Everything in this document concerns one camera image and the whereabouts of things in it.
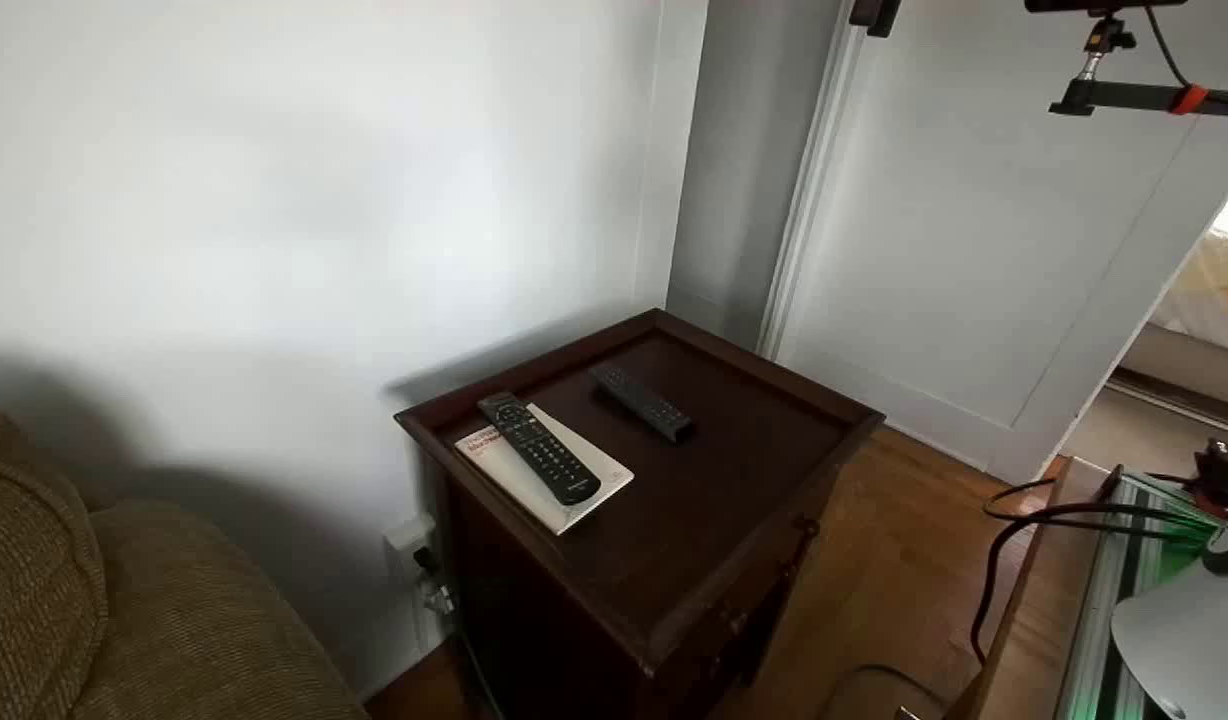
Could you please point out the grey remote control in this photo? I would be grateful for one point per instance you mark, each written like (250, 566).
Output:
(646, 407)

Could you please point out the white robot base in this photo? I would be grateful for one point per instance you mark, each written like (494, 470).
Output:
(1193, 646)

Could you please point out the black remote control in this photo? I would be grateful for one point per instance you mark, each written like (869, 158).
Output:
(539, 444)

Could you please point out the white panel door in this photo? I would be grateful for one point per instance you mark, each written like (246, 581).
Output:
(984, 240)

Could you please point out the bed with light cover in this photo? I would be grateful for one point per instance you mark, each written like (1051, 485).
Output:
(1218, 287)

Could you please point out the dark wooden side table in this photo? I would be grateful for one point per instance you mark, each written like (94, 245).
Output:
(718, 506)

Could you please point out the white paper booklet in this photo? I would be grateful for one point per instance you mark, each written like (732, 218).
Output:
(507, 470)

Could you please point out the dark rounded floor object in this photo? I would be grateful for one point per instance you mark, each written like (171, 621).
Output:
(887, 692)

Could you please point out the olive fabric couch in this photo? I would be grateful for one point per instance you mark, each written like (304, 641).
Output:
(146, 603)

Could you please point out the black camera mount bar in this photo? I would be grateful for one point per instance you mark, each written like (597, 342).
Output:
(1135, 97)

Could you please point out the black knob on frame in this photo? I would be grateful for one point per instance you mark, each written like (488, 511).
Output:
(1215, 464)

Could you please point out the aluminium frame rail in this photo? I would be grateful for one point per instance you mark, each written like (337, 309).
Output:
(1105, 613)

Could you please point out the white wall outlet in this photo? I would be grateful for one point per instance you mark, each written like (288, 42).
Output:
(405, 540)

